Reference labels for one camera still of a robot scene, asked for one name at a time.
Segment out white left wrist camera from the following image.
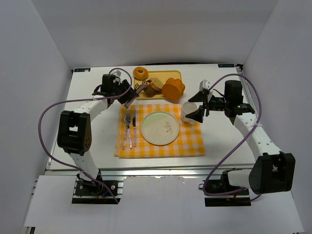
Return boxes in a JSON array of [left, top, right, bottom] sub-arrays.
[[112, 70, 121, 78]]

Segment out yellow plastic tray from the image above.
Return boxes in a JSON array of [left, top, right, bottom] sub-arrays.
[[136, 70, 182, 100]]

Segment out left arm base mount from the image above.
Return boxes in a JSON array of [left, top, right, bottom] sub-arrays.
[[72, 178, 123, 205]]

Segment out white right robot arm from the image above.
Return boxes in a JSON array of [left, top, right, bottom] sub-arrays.
[[186, 80, 295, 196]]

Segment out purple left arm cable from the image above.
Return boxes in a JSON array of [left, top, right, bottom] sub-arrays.
[[38, 68, 134, 204]]

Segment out pale green ceramic plate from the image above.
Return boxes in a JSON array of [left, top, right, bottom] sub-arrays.
[[140, 111, 180, 146]]

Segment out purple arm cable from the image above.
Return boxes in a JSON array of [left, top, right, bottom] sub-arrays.
[[38, 68, 134, 204], [202, 74, 263, 202]]

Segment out pink-handled knife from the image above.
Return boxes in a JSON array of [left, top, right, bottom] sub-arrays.
[[132, 109, 137, 147]]

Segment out dark brown croissant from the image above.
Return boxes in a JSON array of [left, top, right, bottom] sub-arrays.
[[144, 86, 159, 98]]

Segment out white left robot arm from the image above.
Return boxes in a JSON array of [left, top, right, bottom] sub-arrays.
[[57, 74, 138, 181]]

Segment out pink-handled fork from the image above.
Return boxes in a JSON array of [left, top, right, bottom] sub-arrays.
[[122, 113, 133, 150]]

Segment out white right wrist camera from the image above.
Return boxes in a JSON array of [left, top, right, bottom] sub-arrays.
[[199, 79, 210, 94]]

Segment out yellow checkered cloth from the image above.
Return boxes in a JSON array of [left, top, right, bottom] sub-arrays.
[[115, 104, 205, 159]]

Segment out white ceramic mug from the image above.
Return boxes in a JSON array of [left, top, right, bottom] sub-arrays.
[[181, 101, 198, 124]]

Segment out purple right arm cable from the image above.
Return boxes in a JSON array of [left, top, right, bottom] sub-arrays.
[[202, 74, 263, 202]]

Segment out stainless steel tongs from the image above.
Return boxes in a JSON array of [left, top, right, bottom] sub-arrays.
[[123, 80, 148, 109]]

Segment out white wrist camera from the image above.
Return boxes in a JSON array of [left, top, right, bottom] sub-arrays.
[[199, 79, 210, 94], [112, 70, 121, 78]]

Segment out seeded bread slice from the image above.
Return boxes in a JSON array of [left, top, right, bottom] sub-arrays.
[[147, 78, 163, 92]]

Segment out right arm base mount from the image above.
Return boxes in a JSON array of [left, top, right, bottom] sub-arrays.
[[204, 168, 251, 207]]

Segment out round bagel bun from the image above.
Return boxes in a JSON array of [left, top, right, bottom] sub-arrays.
[[133, 67, 149, 80]]

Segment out large orange brioche loaf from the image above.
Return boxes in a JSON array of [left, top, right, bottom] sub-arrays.
[[162, 78, 185, 101]]

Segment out white foam board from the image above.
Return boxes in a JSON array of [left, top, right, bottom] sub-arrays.
[[25, 175, 304, 234]]

